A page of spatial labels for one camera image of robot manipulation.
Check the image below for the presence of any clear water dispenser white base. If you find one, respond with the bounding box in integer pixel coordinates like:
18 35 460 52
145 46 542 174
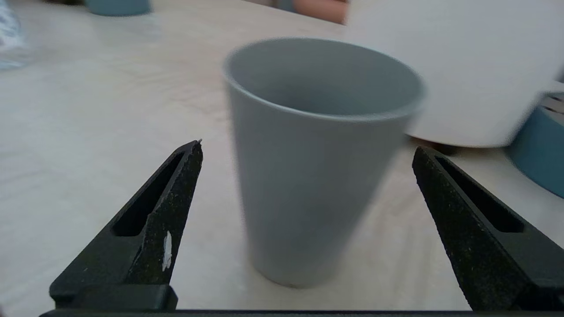
344 0 564 148

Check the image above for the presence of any grey plastic cup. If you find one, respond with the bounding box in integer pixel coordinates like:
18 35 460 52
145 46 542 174
223 37 426 289

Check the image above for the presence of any small clear plastic bottle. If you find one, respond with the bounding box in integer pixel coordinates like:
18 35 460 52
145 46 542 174
0 0 31 71

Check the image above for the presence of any round blue perforated drip tray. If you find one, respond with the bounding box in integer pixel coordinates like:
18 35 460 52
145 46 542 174
507 92 564 199
84 0 152 17

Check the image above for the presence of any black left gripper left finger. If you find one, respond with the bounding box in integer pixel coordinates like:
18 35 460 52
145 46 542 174
49 140 204 311

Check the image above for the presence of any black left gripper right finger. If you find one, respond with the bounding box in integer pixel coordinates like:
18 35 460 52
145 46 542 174
412 146 564 311

